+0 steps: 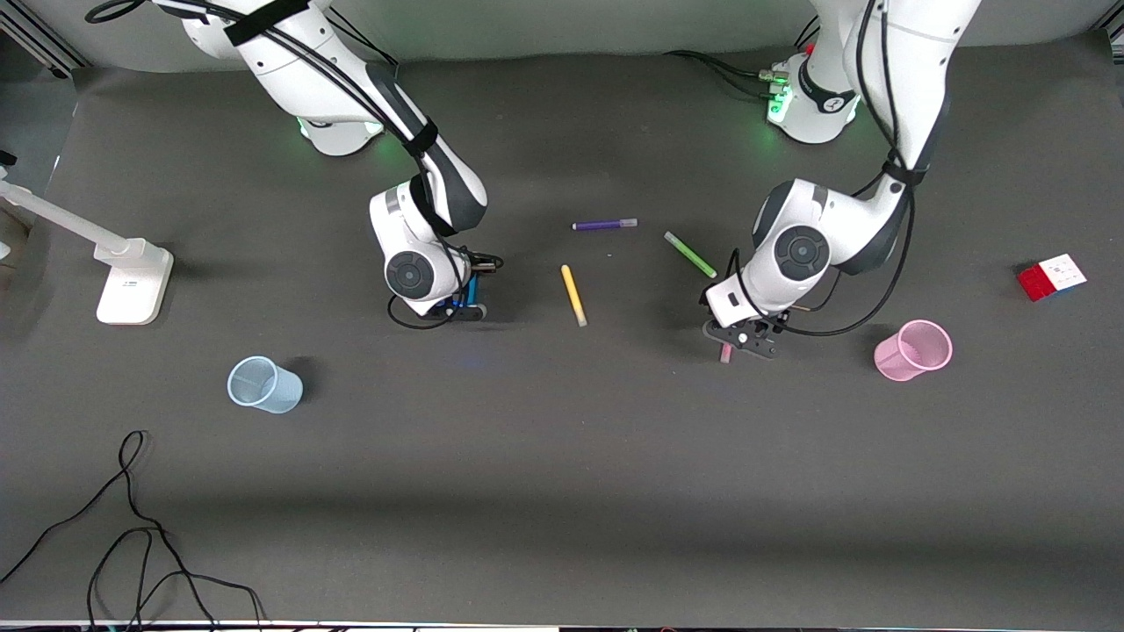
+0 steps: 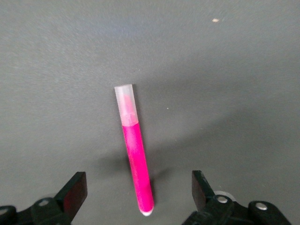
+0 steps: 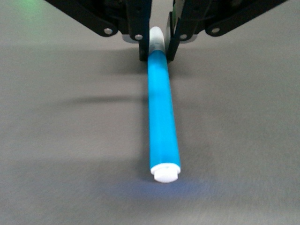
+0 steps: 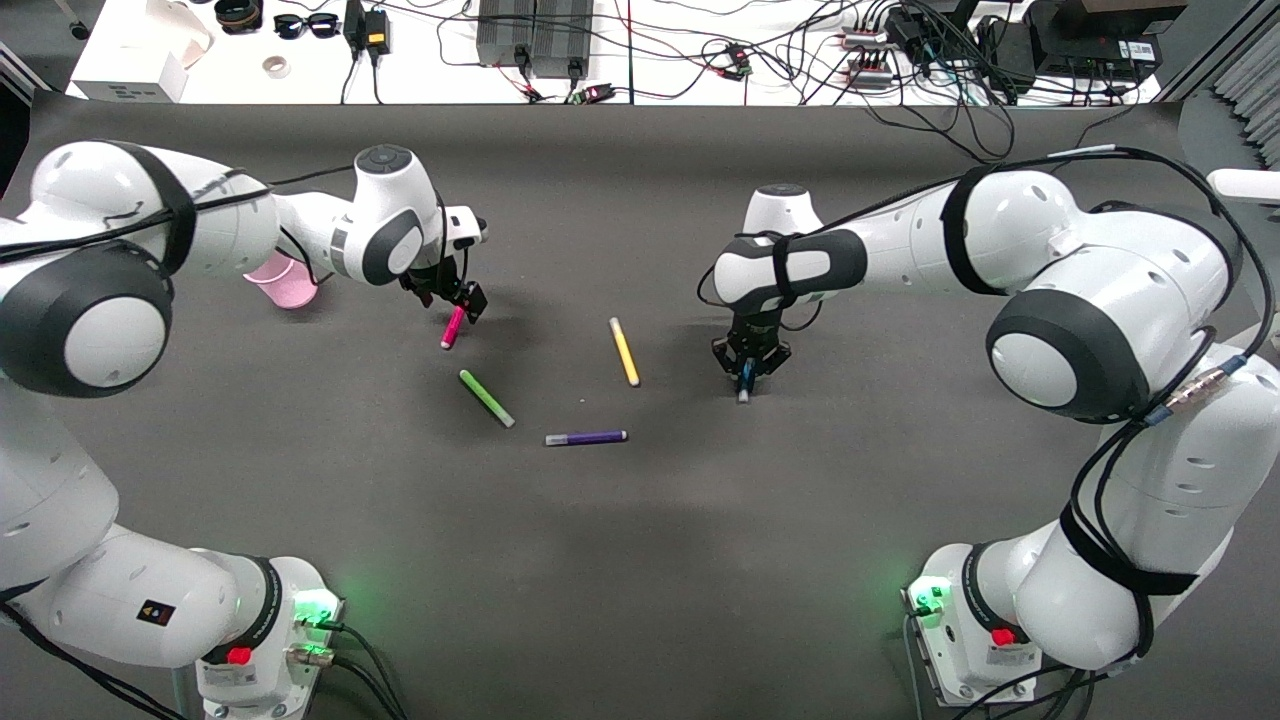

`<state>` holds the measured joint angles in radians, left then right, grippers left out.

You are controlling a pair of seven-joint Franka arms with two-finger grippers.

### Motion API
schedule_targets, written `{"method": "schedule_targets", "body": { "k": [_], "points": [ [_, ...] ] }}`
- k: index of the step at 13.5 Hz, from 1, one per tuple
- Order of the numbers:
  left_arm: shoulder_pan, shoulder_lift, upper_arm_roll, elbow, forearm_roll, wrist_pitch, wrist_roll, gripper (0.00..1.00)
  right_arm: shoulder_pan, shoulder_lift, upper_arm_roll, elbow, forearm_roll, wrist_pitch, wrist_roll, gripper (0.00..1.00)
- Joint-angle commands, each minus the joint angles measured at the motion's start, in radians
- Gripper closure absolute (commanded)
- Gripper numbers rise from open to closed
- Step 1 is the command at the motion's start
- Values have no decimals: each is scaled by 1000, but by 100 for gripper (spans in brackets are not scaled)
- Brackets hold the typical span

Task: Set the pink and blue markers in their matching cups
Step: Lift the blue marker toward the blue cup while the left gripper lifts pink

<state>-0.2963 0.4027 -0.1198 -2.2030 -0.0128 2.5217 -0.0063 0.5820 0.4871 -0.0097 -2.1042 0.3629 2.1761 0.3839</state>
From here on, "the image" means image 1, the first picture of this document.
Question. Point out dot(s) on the blue marker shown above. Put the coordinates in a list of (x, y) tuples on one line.
[(471, 288)]

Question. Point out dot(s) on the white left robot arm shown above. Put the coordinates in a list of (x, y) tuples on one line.
[(904, 88)]

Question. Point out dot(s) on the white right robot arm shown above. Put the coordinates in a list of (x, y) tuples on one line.
[(307, 70)]

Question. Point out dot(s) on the green marker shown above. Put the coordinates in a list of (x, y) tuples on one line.
[(691, 255)]

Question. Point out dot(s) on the yellow marker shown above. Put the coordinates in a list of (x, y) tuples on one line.
[(572, 294)]

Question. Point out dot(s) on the purple marker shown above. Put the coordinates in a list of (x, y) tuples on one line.
[(601, 225)]

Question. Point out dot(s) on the pink mesh cup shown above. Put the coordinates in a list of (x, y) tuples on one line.
[(900, 360)]

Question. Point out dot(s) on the dark grey table mat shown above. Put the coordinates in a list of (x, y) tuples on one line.
[(562, 491)]

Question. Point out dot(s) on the blue mesh cup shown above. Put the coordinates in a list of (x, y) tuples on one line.
[(272, 391)]

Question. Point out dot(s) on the colourful puzzle cube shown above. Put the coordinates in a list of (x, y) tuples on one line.
[(1054, 276)]

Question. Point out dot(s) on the white stand base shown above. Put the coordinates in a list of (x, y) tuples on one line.
[(132, 290)]

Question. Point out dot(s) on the aluminium frame profile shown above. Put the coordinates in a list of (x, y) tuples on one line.
[(44, 39), (1112, 35)]

